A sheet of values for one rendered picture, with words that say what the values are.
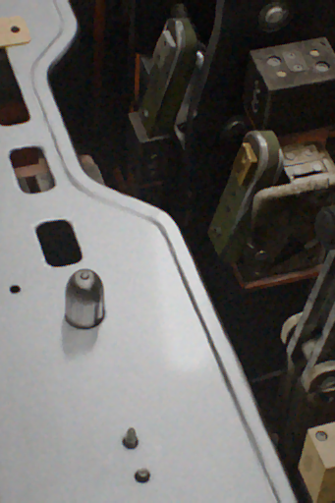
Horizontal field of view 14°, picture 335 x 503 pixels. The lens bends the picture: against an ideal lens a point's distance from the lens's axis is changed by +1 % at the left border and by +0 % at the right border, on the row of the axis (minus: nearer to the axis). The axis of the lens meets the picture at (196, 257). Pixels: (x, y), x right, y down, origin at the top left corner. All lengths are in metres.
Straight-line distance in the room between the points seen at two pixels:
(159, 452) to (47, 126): 0.35
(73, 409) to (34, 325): 0.08
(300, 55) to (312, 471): 0.36
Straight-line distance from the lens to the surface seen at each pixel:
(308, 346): 0.99
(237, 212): 1.11
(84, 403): 1.03
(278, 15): 1.13
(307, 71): 1.12
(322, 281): 0.95
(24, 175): 1.20
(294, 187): 1.09
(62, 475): 1.00
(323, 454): 0.95
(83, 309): 1.05
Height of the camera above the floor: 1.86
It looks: 50 degrees down
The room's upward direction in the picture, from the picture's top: 7 degrees clockwise
